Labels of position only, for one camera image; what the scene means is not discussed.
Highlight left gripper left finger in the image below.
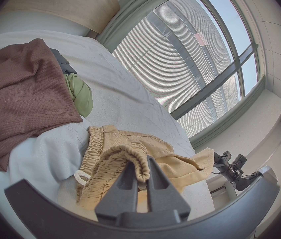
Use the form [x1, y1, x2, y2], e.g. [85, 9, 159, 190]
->
[94, 160, 140, 225]

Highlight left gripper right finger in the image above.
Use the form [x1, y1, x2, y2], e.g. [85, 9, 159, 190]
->
[145, 155, 191, 220]

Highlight tan shorts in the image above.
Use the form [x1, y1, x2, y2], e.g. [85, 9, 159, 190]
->
[76, 125, 215, 211]

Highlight pale blue garment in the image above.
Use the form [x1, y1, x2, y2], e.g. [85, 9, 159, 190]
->
[8, 120, 91, 203]

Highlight green garment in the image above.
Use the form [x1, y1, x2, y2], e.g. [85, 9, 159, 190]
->
[64, 73, 94, 118]

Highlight bed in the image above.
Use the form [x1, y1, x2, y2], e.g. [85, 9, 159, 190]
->
[0, 0, 217, 233]

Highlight window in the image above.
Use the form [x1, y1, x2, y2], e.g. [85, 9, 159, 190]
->
[111, 0, 260, 139]

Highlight brown garment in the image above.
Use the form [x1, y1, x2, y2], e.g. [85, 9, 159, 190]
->
[0, 38, 84, 181]

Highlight dark grey garment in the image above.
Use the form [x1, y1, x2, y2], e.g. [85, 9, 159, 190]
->
[49, 48, 78, 76]

